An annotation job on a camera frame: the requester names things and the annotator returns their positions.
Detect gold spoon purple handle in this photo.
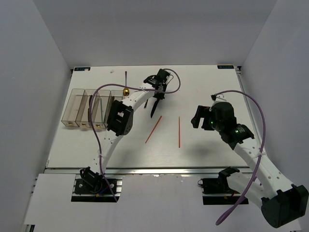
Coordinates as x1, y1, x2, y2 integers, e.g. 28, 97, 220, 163
123, 71, 130, 97

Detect black knife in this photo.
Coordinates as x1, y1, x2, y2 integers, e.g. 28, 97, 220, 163
88, 95, 93, 111

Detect orange chopstick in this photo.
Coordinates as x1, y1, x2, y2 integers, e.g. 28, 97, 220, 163
145, 116, 162, 144
178, 116, 181, 148

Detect orange chopstick right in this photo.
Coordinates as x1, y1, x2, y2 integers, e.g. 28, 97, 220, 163
178, 116, 181, 148

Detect clear container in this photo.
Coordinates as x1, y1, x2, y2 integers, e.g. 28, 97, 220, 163
92, 89, 111, 129
61, 88, 84, 127
76, 89, 95, 128
107, 90, 125, 108

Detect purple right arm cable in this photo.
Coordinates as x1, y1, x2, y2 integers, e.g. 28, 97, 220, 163
213, 89, 267, 227

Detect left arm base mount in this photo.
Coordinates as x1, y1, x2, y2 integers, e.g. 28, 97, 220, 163
71, 167, 122, 203

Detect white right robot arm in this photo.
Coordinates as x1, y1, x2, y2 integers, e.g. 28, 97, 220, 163
191, 101, 309, 228

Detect aluminium table frame rail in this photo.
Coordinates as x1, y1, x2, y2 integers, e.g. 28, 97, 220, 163
46, 65, 263, 169

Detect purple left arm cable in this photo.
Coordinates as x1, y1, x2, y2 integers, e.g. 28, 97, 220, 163
88, 69, 182, 202

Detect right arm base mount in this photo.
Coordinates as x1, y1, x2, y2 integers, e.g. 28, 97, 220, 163
197, 167, 241, 205

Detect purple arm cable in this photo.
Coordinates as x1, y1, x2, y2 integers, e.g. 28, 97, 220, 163
213, 89, 267, 227
88, 69, 182, 202

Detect blue label corner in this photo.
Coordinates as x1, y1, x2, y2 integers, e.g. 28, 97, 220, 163
217, 65, 234, 69
74, 67, 91, 72

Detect orange chopstick left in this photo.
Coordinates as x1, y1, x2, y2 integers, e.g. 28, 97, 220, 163
145, 116, 162, 144

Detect blue label left corner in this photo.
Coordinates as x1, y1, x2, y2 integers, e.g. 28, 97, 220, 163
74, 67, 91, 72

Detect blue knife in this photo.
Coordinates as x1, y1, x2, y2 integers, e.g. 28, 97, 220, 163
150, 99, 160, 118

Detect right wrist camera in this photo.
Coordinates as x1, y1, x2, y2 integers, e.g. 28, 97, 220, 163
211, 94, 227, 104

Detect blue label right corner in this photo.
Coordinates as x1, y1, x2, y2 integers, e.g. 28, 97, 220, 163
217, 65, 234, 69

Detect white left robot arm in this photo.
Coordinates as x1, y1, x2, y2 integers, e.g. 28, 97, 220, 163
87, 68, 178, 179

